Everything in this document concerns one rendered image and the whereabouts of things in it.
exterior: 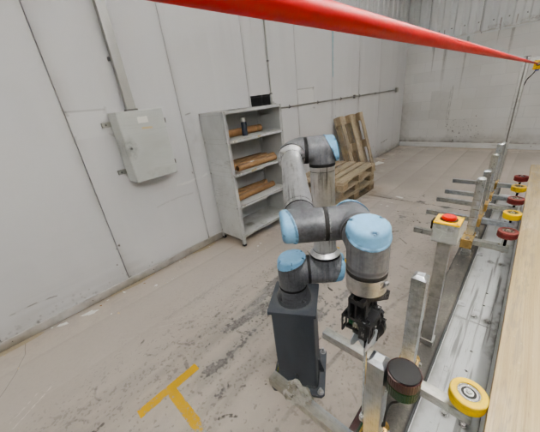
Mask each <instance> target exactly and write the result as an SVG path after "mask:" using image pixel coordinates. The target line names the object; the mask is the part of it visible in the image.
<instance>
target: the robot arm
mask: <svg viewBox="0 0 540 432"><path fill-rule="evenodd" d="M338 160H339V146H338V142H337V140H336V138H335V136H334V135H314V136H306V137H298V138H296V139H293V140H290V141H288V142H286V143H285V144H284V145H283V146H282V147H281V148H280V150H279V152H278V162H279V165H280V166H281V167H282V180H283V196H284V210H282V211H280V212H279V222H280V229H281V235H282V239H283V242H284V243H287V244H288V243H293V244H298V243H312V242H314V248H312V250H310V255H306V254H304V252H303V251H302V250H300V249H291V250H286V251H285V252H283V253H281V254H280V255H279V257H278V260H277V268H278V275H279V290H278V293H277V298H278V302H279V304H280V305H281V306H282V307H284V308H286V309H301V308H304V307H305V306H307V305H308V304H309V303H310V301H311V291H310V289H309V287H308V285H307V284H317V283H330V282H338V281H342V280H343V279H344V277H345V283H346V287H347V289H348V290H349V291H350V292H351V294H350V296H349V297H348V307H347V308H346V309H345V310H344V311H343V313H342V314H341V330H343V329H344V328H345V326H346V327H348V328H349V329H352V332H353V335H352V337H351V345H353V344H355V343H356V342H357V341H359V343H360V344H361V346H362V347H363V348H364V352H366V351H367V350H368V349H369V348H371V347H372V346H373V345H374V344H375V343H376V342H377V340H378V339H379V338H380V336H382V335H383V334H384V332H385V331H386V328H387V324H386V320H387V319H385V318H384V313H385V312H384V310H383V309H382V308H381V306H380V305H378V304H377V302H378V301H382V300H388V298H389V294H390V290H387V285H389V284H390V283H389V281H387V276H388V268H389V258H390V248H391V242H392V240H393V234H392V226H391V225H390V223H389V222H388V221H387V220H386V219H384V218H382V217H381V216H379V215H375V214H371V213H370V212H369V210H368V208H366V206H364V204H362V203H361V202H359V201H355V200H345V201H342V202H340V203H339V204H337V205H336V206H335V161H338ZM303 164H309V168H310V185H311V194H310V191H309V185H308V180H307V177H306V173H305V170H304V166H303ZM338 240H343V242H344V245H345V248H346V276H345V258H344V255H343V253H341V252H340V251H339V249H338V248H337V247H336V241H338ZM344 317H345V323H344V324H343V318H344ZM347 318H348V322H347Z"/></svg>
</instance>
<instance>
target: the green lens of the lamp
mask: <svg viewBox="0 0 540 432"><path fill-rule="evenodd" d="M386 388H387V391H388V393H389V394H390V395H391V396H392V397H393V398H394V399H396V400H397V401H398V402H400V403H403V404H408V405H409V404H414V403H416V402H417V401H418V399H419V396H420V392H421V390H420V392H419V393H417V394H415V395H412V396H408V395H404V394H401V393H398V392H397V391H395V390H394V389H393V388H392V387H391V386H390V384H389V383H388V381H387V376H386Z"/></svg>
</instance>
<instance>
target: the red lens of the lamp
mask: <svg viewBox="0 0 540 432"><path fill-rule="evenodd" d="M396 358H402V357H396ZM396 358H393V359H391V360H390V361H389V362H388V364H389V363H390V362H392V360H394V359H396ZM403 359H406V358H403ZM406 360H408V359H406ZM408 361H410V360H408ZM410 362H411V361H410ZM412 363H414V362H412ZM388 364H387V381H388V383H389V384H390V386H391V387H392V388H393V389H394V390H395V391H397V392H398V393H401V394H404V395H408V396H412V395H415V394H417V393H419V392H420V390H421V387H422V382H423V374H422V372H421V370H420V368H418V366H417V368H418V369H419V371H420V372H421V375H422V378H421V380H420V382H419V383H418V384H417V385H415V386H413V387H410V386H406V385H403V384H402V385H401V384H400V383H399V382H397V381H396V380H394V378H393V377H392V376H391V375H390V372H389V371H388V370H389V368H388V367H389V366H388ZM415 365H416V364H415Z"/></svg>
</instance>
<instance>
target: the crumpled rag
mask: <svg viewBox="0 0 540 432"><path fill-rule="evenodd" d="M287 384H288V389H285V390H284V391H283V394H284V396H285V400H287V401H289V402H290V403H291V404H292V405H295V404H300V406H305V405H311V403H312V400H314V398H313V396H312V395H311V393H310V390H309V388H308V387H303V386H302V384H301V382H300V380H298V379H293V380H291V381H288V383H287Z"/></svg>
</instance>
